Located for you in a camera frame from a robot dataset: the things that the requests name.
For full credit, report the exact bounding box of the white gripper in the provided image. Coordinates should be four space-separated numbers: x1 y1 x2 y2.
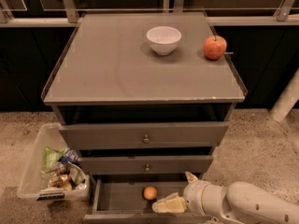
152 171 209 216

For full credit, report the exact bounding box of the top grey drawer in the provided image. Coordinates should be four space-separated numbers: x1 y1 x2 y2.
59 121 229 150

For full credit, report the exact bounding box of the brown snack packet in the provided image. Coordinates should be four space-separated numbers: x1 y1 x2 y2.
48 175 72 191

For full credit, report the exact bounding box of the red apple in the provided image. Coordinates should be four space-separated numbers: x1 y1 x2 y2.
203 35 227 60

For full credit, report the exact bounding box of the orange fruit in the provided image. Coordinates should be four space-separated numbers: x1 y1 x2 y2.
143 186 158 201

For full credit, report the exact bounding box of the middle grey drawer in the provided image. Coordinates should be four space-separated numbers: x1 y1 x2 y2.
78 155 213 175

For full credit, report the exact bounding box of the bottom grey drawer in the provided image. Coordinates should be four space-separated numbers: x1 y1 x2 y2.
83 175 208 224

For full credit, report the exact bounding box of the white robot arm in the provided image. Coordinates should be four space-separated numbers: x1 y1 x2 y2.
152 75 299 224

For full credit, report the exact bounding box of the grey drawer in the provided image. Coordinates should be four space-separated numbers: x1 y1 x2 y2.
78 155 213 175
83 175 208 224
59 121 229 150

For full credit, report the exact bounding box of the clear plastic bin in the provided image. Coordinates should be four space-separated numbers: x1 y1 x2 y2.
17 123 90 202

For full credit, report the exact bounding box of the blue snack packet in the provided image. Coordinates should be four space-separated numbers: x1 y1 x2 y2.
61 149 78 163

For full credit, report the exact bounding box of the metal railing frame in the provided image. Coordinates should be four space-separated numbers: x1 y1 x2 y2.
0 0 298 27

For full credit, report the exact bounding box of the green snack bag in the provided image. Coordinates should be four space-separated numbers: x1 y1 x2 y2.
42 147 69 172

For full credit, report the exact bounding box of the grey drawer cabinet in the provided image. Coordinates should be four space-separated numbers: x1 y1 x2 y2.
40 11 249 224

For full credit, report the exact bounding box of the white ceramic bowl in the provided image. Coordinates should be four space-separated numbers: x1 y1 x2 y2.
147 26 182 55

